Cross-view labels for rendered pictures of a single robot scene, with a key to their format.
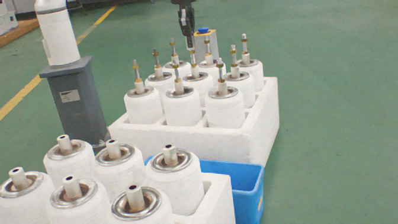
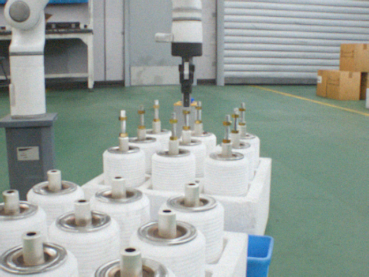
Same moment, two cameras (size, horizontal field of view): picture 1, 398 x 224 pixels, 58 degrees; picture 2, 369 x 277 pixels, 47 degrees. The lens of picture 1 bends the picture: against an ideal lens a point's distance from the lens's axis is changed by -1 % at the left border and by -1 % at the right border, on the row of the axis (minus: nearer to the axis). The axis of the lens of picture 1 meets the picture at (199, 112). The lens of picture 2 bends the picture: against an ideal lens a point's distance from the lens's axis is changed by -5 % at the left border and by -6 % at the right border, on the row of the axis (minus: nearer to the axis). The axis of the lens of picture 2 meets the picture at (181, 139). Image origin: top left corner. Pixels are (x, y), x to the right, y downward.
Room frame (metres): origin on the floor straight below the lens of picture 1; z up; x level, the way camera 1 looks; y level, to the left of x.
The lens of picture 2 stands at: (-0.08, 0.17, 0.47)
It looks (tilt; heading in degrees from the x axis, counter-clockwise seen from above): 11 degrees down; 351
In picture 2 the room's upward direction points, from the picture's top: straight up
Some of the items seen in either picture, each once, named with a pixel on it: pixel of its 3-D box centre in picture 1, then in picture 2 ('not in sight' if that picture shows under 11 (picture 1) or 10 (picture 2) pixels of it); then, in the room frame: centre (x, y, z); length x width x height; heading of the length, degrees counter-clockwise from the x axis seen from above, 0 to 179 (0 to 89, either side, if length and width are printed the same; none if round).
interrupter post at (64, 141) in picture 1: (64, 144); (54, 180); (0.64, 0.27, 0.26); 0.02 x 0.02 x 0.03
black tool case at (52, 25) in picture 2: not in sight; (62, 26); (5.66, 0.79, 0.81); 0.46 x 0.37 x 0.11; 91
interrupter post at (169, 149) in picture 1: (170, 154); (191, 195); (0.54, 0.06, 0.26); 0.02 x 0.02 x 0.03
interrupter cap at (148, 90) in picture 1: (140, 92); (123, 150); (0.92, 0.15, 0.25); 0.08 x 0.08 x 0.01
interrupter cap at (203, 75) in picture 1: (195, 77); (186, 142); (0.98, 0.00, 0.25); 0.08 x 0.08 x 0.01
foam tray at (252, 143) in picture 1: (203, 127); (187, 205); (0.98, -0.01, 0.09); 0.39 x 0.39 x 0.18; 66
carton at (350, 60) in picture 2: not in sight; (356, 57); (4.26, -2.42, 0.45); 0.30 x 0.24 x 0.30; 3
